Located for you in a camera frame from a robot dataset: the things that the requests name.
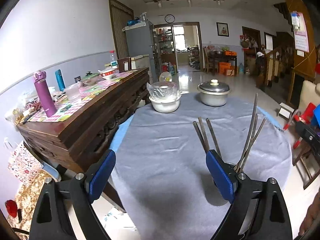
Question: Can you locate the white chest freezer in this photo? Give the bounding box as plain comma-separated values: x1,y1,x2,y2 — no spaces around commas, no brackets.
131,54,150,69

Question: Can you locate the glass lidded bowl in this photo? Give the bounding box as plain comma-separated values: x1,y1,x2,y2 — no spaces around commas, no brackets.
81,71,100,86

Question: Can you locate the floral patterned bag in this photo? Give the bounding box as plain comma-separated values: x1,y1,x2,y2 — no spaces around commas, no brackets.
8,141,43,186

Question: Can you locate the grey refrigerator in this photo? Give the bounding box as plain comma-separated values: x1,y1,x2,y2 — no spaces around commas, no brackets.
123,20,158,81

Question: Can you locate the teal thermos bottle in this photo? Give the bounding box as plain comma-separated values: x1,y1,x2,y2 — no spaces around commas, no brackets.
55,69,66,92

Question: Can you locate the round wall clock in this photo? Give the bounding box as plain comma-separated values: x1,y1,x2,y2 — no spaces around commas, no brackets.
164,14,175,24

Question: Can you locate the carved wooden sideboard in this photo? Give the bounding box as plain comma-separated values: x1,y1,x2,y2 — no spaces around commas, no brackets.
17,68,149,173

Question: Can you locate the red white bowl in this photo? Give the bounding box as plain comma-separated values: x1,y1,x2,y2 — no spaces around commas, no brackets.
98,68,117,80

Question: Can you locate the grey table cloth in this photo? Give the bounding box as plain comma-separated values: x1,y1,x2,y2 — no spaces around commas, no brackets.
109,92,293,240

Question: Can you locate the dark dining table background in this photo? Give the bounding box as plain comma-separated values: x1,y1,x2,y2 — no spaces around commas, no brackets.
207,50,238,75

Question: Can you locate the wooden stair railing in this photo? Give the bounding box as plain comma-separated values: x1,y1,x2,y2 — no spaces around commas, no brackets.
256,42,293,90

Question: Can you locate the metal pot with lid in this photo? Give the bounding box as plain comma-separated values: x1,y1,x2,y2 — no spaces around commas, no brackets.
197,79,231,107

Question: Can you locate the checkered table mat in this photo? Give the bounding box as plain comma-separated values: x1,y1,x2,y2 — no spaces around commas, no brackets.
28,70,136,122

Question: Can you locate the framed wall picture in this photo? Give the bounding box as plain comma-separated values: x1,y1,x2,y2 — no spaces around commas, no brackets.
216,22,229,37

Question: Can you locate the person right hand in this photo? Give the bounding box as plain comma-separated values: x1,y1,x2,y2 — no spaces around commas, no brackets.
298,192,320,236

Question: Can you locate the small electric fan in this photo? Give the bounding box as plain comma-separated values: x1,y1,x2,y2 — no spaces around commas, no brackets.
159,72,172,82

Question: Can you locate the clear water bottle red cap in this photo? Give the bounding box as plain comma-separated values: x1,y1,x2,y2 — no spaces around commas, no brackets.
109,50,118,69

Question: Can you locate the dark chopstick bundle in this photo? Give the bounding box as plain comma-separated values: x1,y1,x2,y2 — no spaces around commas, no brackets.
193,117,222,158

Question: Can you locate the wall calendar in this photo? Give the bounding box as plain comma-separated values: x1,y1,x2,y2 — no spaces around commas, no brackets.
291,11,309,53

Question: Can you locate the white bowl with plastic wrap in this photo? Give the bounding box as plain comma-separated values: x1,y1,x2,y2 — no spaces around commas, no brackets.
146,81,181,113

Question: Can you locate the purple thermos bottle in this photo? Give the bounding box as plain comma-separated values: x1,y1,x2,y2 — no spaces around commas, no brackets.
33,70,57,117

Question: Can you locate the black utensil holder cup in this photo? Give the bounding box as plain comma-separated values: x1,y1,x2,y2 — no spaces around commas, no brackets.
220,162,241,176

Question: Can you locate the clear plastic cup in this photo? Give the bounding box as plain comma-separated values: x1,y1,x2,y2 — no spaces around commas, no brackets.
64,83,81,102

